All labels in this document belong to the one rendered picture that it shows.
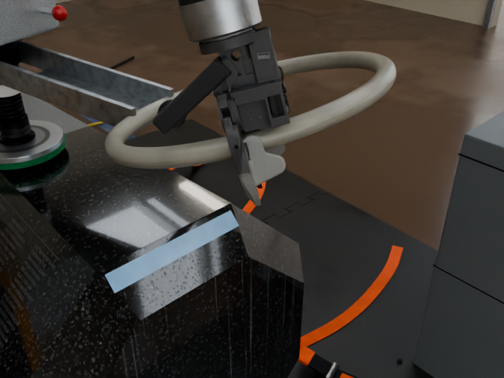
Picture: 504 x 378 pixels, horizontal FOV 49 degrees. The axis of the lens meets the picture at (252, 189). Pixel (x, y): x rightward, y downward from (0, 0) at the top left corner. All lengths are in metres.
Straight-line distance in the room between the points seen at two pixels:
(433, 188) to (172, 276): 2.01
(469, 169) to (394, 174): 1.50
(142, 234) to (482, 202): 0.86
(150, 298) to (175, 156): 0.40
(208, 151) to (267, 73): 0.13
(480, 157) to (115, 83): 0.89
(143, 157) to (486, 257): 1.06
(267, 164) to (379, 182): 2.22
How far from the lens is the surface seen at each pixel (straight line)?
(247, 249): 1.17
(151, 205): 1.19
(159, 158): 0.75
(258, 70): 0.67
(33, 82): 1.21
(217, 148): 0.70
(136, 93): 1.17
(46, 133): 1.47
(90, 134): 1.53
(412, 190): 2.86
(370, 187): 2.83
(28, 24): 1.31
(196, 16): 0.65
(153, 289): 1.07
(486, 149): 1.46
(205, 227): 1.14
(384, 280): 2.24
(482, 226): 1.55
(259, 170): 0.68
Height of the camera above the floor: 1.45
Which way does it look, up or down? 32 degrees down
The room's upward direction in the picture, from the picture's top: straight up
